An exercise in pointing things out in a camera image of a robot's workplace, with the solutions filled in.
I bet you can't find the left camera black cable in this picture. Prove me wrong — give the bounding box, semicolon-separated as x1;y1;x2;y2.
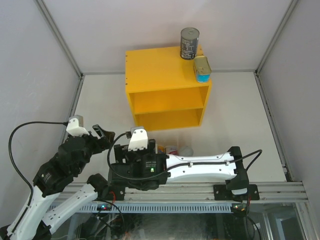
8;121;70;201

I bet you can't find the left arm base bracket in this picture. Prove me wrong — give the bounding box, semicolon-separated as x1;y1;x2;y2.
97;185;125;203

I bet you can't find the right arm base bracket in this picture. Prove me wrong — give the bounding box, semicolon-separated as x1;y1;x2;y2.
213;184;260;202

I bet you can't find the black cylindrical can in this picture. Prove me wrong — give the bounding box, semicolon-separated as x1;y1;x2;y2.
180;27;200;60

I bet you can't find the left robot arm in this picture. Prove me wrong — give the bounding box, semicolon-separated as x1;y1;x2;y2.
0;124;115;240

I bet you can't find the orange can with spoon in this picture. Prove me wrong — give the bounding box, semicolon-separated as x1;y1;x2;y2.
157;145;166;154

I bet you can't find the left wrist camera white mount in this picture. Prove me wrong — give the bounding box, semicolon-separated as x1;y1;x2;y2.
66;115;90;137

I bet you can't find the gold rectangular tin blue label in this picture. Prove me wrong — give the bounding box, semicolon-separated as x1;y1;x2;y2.
193;55;212;83

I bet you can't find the white lidded pink can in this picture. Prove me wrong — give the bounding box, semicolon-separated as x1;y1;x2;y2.
178;146;194;157

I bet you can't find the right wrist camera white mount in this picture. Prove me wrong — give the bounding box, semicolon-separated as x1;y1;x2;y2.
125;126;149;152

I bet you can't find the red white labelled can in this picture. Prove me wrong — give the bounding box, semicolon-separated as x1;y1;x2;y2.
165;145;178;155

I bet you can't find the aluminium mounting rail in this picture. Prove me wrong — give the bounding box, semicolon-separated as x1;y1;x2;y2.
116;182;308;203

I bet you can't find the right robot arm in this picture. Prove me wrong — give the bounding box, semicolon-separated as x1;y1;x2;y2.
106;139;249;200

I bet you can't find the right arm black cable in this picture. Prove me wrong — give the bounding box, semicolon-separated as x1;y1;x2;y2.
106;131;263;180

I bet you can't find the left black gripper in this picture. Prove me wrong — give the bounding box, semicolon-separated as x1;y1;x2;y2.
70;124;115;174

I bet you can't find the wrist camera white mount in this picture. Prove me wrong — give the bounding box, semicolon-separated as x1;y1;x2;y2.
66;115;90;137
125;126;149;152

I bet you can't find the grey slotted cable duct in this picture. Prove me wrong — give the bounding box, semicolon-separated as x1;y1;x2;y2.
49;202;235;214

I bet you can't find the yellow wooden shelf cabinet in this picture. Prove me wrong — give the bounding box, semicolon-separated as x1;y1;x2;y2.
125;46;212;131

